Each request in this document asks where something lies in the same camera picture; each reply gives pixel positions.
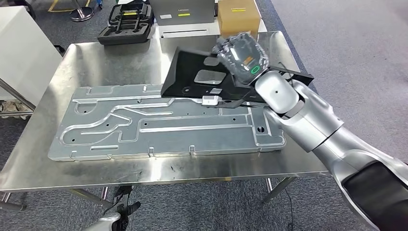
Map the grey laptop box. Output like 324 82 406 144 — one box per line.
149 0 216 26

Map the stamped sheet metal panel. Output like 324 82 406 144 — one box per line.
48 83 287 162

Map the stainless steel side table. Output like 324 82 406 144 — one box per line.
0 78 36 117

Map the stainless steel workbench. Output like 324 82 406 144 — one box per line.
0 31 331 212

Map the black plastic plate bracket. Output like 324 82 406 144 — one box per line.
160 47 315 103

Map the chrome round stand base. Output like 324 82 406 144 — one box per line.
69 0 95 22

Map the black floor cable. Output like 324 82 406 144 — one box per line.
282 178 294 231

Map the white flat box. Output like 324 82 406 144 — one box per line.
157 18 268 39

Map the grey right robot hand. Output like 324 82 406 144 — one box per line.
212 32 270 86

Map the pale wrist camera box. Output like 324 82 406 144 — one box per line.
202 95 221 107

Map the brown cardboard box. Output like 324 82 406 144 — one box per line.
217 0 262 39

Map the black foam equipment case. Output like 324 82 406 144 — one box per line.
97 2 155 46

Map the white cabinet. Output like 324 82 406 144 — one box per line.
0 5 64 101

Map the white crumpled cloth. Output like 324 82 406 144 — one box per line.
0 100 31 121

